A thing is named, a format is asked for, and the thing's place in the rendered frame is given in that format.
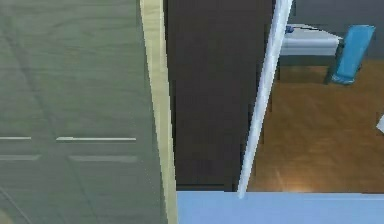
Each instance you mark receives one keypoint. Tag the dark brown room door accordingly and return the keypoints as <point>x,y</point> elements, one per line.
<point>213,93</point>

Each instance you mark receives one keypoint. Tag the small blue object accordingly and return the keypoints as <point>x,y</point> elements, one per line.
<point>289,29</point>

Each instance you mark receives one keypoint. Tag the white table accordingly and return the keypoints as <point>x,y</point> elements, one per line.
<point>308,41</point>

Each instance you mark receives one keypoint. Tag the blue chair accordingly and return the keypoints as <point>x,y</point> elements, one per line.
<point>353,53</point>

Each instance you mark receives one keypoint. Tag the white flat object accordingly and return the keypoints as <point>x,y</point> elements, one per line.
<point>381,124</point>

